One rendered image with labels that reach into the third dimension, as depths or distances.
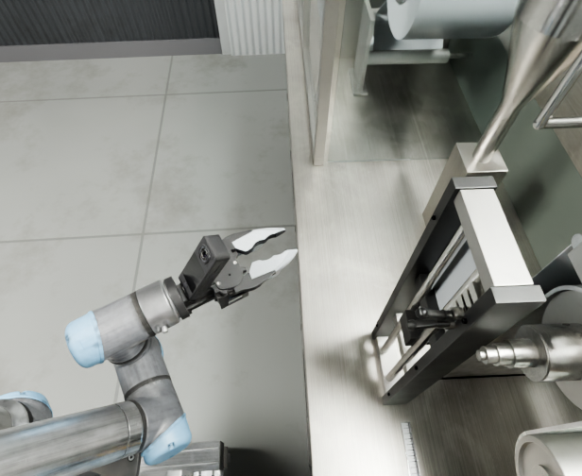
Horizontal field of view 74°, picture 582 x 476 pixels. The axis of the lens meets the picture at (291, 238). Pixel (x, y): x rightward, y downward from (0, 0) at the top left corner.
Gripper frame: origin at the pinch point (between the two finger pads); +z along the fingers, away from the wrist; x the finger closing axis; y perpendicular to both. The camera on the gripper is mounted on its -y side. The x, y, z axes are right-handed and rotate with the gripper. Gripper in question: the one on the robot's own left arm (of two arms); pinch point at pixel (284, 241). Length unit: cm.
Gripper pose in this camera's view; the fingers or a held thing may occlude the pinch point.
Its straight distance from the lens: 65.0
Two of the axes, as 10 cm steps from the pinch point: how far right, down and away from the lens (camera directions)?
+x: 4.9, 8.0, -3.5
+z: 8.7, -4.2, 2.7
